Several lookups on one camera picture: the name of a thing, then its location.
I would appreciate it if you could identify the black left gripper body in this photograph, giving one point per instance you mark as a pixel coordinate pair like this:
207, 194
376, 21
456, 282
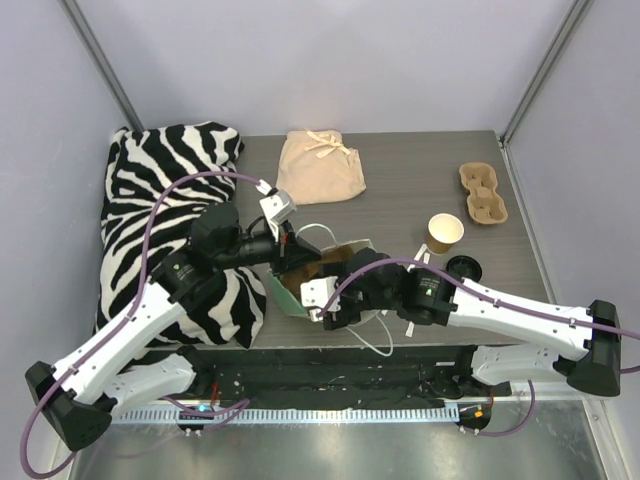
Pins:
286, 251

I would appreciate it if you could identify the green illustrated paper bag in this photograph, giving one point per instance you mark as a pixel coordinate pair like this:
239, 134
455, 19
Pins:
292, 307

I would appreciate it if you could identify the brown cardboard cup carrier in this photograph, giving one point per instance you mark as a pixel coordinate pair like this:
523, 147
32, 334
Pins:
485, 206

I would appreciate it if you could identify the white straw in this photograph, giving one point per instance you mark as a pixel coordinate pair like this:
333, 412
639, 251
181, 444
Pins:
422, 254
410, 329

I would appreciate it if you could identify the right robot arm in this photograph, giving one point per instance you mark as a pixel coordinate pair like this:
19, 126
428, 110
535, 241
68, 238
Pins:
580, 344

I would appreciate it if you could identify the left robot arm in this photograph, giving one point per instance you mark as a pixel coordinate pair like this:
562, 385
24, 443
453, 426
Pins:
180, 285

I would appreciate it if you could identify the beige cloth pouch with ribbon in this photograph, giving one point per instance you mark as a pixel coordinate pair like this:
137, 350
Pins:
315, 167

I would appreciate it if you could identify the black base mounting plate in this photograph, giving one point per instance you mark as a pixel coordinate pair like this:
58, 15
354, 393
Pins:
340, 378

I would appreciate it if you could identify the zebra print plush blanket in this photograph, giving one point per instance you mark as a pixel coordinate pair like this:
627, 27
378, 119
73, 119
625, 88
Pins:
157, 182

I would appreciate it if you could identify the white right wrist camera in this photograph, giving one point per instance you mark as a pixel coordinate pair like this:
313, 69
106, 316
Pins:
315, 296

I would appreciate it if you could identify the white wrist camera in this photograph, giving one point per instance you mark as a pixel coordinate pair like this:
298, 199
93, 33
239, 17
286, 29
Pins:
315, 296
276, 205

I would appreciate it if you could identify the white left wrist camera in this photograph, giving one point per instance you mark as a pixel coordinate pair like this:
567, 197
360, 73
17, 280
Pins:
276, 205

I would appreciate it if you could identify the aluminium frame rail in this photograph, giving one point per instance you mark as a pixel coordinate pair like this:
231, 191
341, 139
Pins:
550, 382

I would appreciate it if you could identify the white slotted cable duct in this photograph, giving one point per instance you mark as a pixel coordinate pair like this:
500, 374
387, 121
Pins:
161, 414

